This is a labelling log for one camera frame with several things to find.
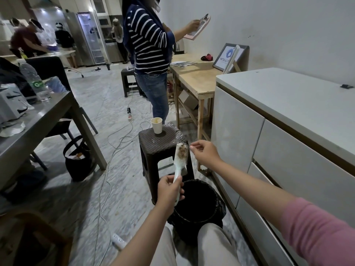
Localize person's right forearm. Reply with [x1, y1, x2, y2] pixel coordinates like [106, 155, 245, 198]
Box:
[212, 160, 355, 266]

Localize wooden chair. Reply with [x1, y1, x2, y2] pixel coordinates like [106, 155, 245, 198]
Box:
[0, 210, 73, 266]

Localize white face mask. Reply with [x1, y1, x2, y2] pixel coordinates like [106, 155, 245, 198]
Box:
[0, 120, 26, 138]

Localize pink clipboard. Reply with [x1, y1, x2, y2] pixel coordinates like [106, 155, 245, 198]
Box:
[183, 14, 211, 41]

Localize dark plastic stool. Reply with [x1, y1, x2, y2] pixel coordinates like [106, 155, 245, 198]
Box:
[121, 68, 145, 98]

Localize clear plastic bag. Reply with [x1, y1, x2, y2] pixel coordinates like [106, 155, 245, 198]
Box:
[45, 76, 68, 93]

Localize white cable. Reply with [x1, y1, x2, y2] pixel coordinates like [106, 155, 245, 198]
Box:
[98, 119, 152, 238]

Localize white cabinet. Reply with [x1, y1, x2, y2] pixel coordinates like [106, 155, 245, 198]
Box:
[210, 67, 355, 266]

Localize white hairbrush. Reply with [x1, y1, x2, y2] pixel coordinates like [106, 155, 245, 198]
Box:
[172, 142, 190, 207]

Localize printed papers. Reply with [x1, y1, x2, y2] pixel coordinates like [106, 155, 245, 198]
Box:
[170, 60, 198, 67]

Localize paper cup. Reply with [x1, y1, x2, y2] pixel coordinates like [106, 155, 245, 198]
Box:
[151, 117, 163, 135]

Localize person's right hand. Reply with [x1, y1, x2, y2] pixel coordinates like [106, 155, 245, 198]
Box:
[190, 140, 223, 171]

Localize person's leg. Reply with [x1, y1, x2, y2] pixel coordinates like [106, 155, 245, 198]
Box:
[196, 223, 242, 266]
[151, 226, 178, 266]

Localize cardboard box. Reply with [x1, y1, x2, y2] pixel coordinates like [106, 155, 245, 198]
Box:
[178, 90, 199, 110]

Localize black bag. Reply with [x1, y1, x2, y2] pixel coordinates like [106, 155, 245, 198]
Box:
[63, 135, 94, 182]

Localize wooden table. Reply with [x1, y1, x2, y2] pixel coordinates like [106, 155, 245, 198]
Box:
[169, 53, 245, 154]

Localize person's left hand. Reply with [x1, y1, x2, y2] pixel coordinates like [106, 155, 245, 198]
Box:
[157, 175, 185, 217]

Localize person's left forearm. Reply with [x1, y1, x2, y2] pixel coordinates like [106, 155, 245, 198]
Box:
[110, 209, 170, 266]

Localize black chair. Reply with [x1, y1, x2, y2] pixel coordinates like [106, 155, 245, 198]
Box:
[24, 56, 99, 140]

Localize framed picture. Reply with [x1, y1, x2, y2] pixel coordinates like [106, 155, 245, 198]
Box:
[212, 43, 249, 74]

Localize grey table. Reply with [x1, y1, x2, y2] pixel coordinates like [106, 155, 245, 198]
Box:
[0, 91, 108, 192]

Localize person's right leg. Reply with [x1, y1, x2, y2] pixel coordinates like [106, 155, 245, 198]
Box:
[196, 223, 242, 266]

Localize white box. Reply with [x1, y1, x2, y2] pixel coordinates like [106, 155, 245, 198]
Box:
[0, 83, 35, 123]

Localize black trash bin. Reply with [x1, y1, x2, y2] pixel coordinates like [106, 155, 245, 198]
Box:
[167, 179, 227, 233]

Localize brown plastic stool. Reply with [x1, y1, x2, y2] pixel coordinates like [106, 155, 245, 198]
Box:
[138, 123, 195, 206]

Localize clear water bottle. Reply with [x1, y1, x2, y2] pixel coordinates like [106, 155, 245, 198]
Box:
[17, 58, 52, 102]

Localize silver refrigerator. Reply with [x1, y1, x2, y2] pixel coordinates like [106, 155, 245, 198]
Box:
[64, 11, 109, 66]

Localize person's left leg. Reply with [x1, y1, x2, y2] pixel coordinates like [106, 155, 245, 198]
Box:
[151, 226, 178, 266]

